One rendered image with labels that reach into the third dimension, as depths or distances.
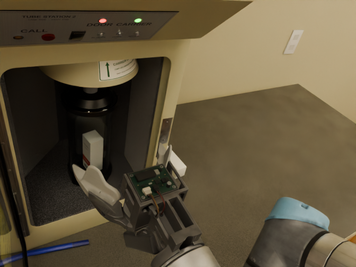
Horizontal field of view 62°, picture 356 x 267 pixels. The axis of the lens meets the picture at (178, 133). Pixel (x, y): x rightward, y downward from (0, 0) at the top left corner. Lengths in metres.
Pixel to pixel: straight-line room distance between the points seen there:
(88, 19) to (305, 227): 0.36
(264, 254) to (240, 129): 0.76
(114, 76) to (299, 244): 0.37
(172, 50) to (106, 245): 0.46
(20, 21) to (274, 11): 1.10
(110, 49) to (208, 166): 0.58
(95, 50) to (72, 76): 0.07
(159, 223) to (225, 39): 0.93
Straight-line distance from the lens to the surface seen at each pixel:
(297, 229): 0.43
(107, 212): 0.43
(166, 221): 0.39
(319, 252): 0.41
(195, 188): 0.87
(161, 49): 0.50
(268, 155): 1.09
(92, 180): 0.44
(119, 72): 0.52
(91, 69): 0.50
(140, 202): 0.37
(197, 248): 0.37
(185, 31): 0.45
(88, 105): 0.58
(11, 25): 0.35
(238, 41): 1.25
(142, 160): 0.71
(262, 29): 1.32
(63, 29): 0.37
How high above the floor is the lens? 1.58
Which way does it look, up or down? 38 degrees down
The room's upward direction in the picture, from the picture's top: 14 degrees clockwise
